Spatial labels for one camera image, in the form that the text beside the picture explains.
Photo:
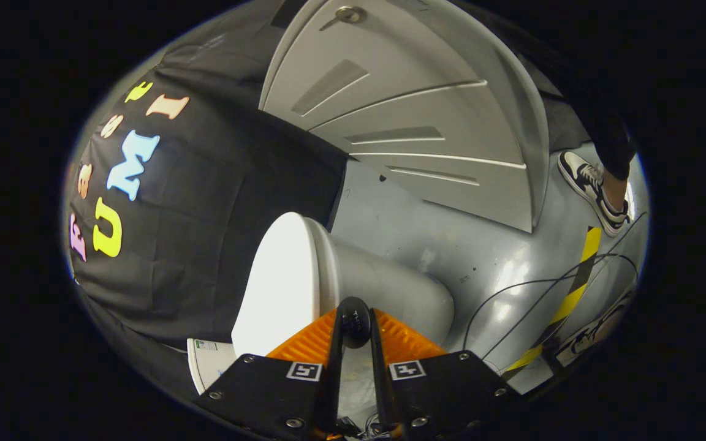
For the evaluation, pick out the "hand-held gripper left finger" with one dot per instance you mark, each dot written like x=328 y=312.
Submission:
x=333 y=392

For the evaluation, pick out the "person's leg in black trousers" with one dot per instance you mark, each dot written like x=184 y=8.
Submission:
x=613 y=141

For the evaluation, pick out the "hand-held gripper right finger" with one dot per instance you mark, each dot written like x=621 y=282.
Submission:
x=383 y=392

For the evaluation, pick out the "white toilet lid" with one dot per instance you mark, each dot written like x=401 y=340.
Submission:
x=279 y=282

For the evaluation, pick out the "black white sneaker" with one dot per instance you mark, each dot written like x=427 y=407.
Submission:
x=592 y=334
x=592 y=184

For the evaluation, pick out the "white toilet bowl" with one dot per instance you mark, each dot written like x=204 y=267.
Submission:
x=390 y=282

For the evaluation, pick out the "yellow black hazard tape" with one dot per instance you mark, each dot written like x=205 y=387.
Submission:
x=573 y=294

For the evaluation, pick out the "grey panelled door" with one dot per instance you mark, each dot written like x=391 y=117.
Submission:
x=426 y=116

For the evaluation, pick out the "white toilet tank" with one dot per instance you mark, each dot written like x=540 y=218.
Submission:
x=212 y=364

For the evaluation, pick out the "black backdrop cloth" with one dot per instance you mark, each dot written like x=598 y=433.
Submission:
x=206 y=214

